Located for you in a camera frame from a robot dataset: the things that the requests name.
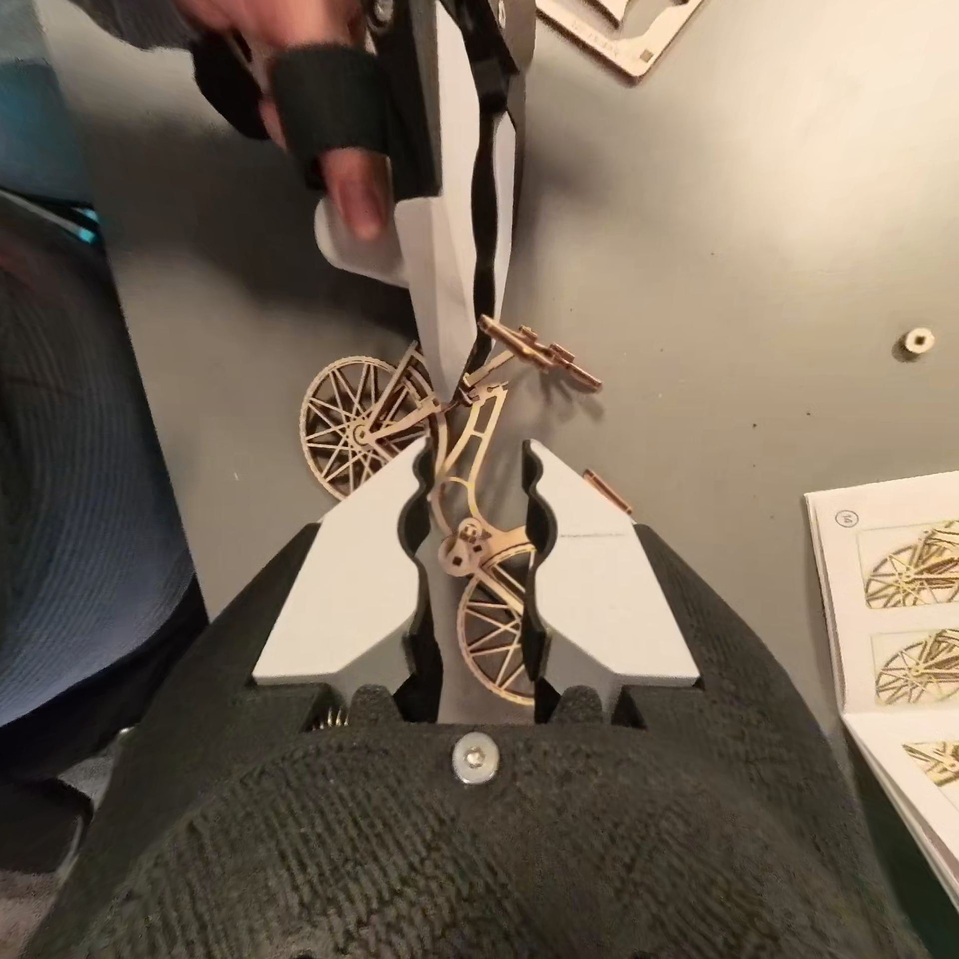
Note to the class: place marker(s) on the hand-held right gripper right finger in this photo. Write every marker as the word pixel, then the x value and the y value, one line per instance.
pixel 607 599

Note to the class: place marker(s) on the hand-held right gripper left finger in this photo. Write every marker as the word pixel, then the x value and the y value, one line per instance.
pixel 337 599

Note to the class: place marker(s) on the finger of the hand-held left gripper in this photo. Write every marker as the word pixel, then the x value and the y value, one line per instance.
pixel 446 300
pixel 506 187

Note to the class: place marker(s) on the wooden bicycle model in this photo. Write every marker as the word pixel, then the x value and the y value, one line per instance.
pixel 359 433

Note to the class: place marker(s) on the person's left forearm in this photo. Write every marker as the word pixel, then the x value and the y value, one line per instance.
pixel 127 11

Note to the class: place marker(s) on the wooden parts sheet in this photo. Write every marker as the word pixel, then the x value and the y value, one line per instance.
pixel 629 30

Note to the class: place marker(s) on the person's left hand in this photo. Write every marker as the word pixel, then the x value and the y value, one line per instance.
pixel 300 22

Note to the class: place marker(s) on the small wooden stick piece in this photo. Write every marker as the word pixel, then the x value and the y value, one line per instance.
pixel 608 492

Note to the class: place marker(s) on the instruction booklet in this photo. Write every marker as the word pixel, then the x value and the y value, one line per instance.
pixel 846 674

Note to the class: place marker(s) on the person's blue ribbed clothing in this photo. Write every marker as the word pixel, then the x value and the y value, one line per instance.
pixel 75 487

